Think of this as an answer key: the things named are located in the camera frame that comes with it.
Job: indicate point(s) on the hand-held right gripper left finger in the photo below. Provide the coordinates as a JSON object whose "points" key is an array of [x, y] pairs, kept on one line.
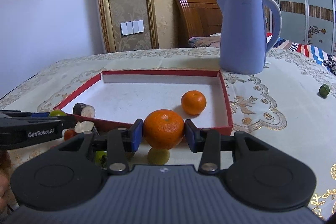
{"points": [[136, 136]]}

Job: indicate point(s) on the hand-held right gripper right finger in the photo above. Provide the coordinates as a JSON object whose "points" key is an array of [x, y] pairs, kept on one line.
{"points": [[190, 136]]}

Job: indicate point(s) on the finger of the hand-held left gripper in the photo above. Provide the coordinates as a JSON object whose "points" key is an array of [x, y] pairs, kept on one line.
{"points": [[68, 121], [39, 114]]}

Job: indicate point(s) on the red cherry tomato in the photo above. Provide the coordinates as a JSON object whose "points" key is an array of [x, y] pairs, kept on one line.
{"points": [[69, 134]]}

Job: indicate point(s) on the yellow-green tomato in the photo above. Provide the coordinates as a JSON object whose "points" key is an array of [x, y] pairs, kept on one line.
{"points": [[158, 157], [57, 112]]}

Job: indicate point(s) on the large orange mandarin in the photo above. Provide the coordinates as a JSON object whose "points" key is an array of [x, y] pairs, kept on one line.
{"points": [[163, 129]]}

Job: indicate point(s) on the red cardboard box tray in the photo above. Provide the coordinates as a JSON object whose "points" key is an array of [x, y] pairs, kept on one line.
{"points": [[144, 98]]}

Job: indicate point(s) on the green tomato with dark stem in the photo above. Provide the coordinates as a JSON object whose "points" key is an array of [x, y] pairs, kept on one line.
{"points": [[100, 158]]}

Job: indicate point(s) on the person's left hand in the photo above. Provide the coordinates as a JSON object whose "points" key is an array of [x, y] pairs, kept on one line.
{"points": [[3, 182]]}

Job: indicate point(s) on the cut eggplant piece outside tray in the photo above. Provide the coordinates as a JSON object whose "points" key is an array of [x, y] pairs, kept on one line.
{"points": [[85, 127]]}

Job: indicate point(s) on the cut eggplant piece in tray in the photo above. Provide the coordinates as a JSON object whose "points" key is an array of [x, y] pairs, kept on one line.
{"points": [[84, 110]]}

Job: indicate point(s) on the small orange mandarin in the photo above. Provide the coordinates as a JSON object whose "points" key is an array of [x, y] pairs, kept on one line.
{"points": [[193, 102]]}

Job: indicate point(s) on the cream floral tablecloth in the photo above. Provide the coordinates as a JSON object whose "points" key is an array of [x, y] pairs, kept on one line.
{"points": [[275, 134]]}

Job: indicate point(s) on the folded patterned blanket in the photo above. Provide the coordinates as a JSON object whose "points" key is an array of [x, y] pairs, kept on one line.
{"points": [[206, 41]]}

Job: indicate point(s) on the blue electric kettle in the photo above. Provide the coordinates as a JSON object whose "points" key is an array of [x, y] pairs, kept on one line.
{"points": [[241, 35]]}

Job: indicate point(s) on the wooden bed headboard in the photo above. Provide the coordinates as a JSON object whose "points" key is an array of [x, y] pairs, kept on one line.
{"points": [[199, 19]]}

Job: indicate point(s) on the striped colourful blanket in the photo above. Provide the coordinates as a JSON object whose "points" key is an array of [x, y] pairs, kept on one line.
{"points": [[312, 52]]}

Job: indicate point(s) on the white wall switch panel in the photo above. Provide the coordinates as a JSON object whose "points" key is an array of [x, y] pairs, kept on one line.
{"points": [[132, 27]]}

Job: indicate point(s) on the gold framed wall panel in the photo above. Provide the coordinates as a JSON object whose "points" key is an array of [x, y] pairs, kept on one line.
{"points": [[103, 3]]}

